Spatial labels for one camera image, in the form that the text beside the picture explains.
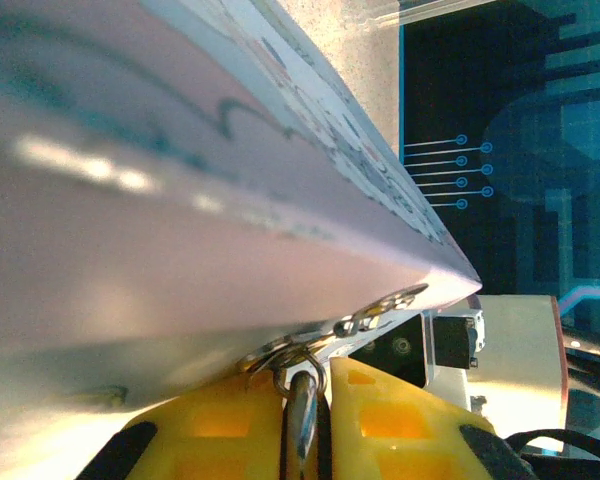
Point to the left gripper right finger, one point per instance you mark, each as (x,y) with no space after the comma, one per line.
(405,435)

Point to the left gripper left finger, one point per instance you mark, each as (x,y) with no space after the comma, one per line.
(205,430)

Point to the lavender cartoon tin box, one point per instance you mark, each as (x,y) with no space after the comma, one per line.
(180,250)

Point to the cream knife block orange top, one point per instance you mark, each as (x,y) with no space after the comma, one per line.
(515,350)

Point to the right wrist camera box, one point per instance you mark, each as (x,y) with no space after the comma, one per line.
(455,340)

